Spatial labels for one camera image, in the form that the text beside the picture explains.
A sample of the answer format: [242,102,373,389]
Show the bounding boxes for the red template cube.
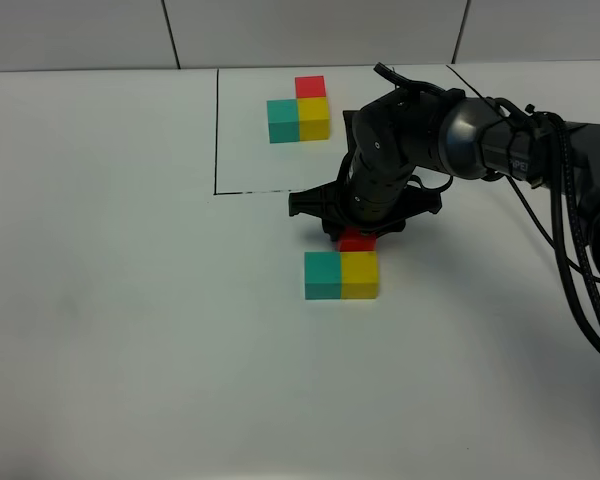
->
[295,76,326,99]

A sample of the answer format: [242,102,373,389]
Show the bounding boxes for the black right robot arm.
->
[288,63,600,274]

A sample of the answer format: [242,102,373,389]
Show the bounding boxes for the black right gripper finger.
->
[360,221,405,237]
[322,224,345,242]

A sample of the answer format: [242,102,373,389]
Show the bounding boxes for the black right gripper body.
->
[288,154,441,231]

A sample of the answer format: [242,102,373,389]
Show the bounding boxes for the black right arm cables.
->
[504,112,600,411]

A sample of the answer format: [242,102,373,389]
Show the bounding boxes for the yellow template cube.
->
[297,97,330,141]

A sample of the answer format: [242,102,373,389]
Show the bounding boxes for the teal template cube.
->
[266,99,300,144]

